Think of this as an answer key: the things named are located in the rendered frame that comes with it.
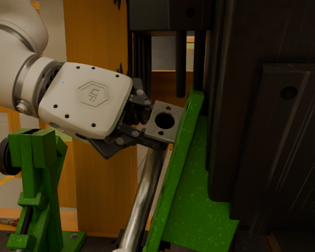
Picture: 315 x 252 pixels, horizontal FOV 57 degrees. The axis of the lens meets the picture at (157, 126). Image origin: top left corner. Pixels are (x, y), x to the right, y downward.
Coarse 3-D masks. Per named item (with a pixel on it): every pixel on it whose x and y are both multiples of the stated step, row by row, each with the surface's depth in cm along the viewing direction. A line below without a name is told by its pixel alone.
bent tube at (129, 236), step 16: (160, 112) 39; (176, 112) 39; (160, 128) 37; (176, 128) 37; (160, 160) 45; (144, 176) 46; (144, 192) 46; (144, 208) 45; (128, 224) 44; (144, 224) 44; (128, 240) 42
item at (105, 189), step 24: (72, 0) 61; (96, 0) 61; (72, 24) 62; (96, 24) 62; (120, 24) 61; (72, 48) 64; (96, 48) 63; (120, 48) 62; (72, 144) 69; (96, 168) 69; (120, 168) 68; (96, 192) 71; (120, 192) 70; (96, 216) 72; (120, 216) 71
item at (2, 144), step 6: (6, 138) 55; (0, 144) 53; (6, 144) 54; (0, 150) 53; (6, 150) 53; (0, 156) 53; (6, 156) 53; (0, 162) 53; (6, 162) 53; (0, 168) 53; (6, 168) 54; (12, 168) 55; (18, 168) 57; (6, 174) 55; (12, 174) 56
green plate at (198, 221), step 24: (192, 96) 26; (192, 120) 26; (192, 144) 28; (168, 168) 31; (192, 168) 28; (168, 192) 28; (192, 192) 29; (168, 216) 30; (192, 216) 30; (216, 216) 29; (168, 240) 30; (192, 240) 30; (216, 240) 30
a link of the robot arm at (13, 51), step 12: (0, 36) 39; (12, 36) 40; (0, 48) 37; (12, 48) 38; (24, 48) 40; (0, 60) 36; (12, 60) 36; (24, 60) 37; (0, 72) 36; (12, 72) 36; (0, 84) 36; (12, 84) 36; (0, 96) 37; (12, 96) 36; (12, 108) 38
